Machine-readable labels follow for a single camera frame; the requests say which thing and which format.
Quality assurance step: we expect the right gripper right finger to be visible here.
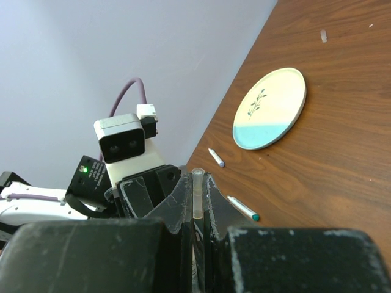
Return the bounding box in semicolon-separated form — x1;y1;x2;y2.
203;173;263;292

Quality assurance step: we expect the lilac pen cap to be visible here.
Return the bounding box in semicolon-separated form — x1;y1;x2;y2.
320;29;327;43

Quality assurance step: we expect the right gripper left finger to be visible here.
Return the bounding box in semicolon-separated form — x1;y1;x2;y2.
137;173;192;292

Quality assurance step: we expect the round cream blue plate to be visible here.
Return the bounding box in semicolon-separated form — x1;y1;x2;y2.
232;67;307;150

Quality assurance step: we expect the teal tipped white marker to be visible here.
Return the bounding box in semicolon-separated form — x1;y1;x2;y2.
227;196;260;222

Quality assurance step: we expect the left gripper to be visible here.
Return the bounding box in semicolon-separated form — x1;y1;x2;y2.
104;165;181;218

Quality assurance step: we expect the clear pen cap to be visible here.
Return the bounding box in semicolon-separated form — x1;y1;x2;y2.
192;168;205;219

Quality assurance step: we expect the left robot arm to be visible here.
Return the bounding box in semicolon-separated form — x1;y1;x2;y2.
1;156;182;246

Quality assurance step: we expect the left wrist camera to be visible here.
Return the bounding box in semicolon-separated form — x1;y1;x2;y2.
93;104;164;188

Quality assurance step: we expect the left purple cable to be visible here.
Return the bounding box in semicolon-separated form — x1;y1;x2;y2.
97;77;147;162

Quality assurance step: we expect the lilac tipped white marker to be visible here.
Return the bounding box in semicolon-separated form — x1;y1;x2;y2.
208;148;225;168

